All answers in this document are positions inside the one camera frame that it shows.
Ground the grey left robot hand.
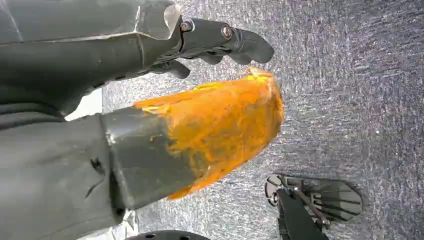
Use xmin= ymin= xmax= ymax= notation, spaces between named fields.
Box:
xmin=0 ymin=0 xmax=286 ymax=240

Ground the pale desk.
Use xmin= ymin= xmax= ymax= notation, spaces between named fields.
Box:
xmin=64 ymin=87 xmax=104 ymax=122

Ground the ribbed grey left arm sleeve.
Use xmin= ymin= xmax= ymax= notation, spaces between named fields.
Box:
xmin=0 ymin=101 xmax=65 ymax=132

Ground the black robot leg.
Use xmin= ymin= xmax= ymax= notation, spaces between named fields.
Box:
xmin=276 ymin=188 xmax=331 ymax=240

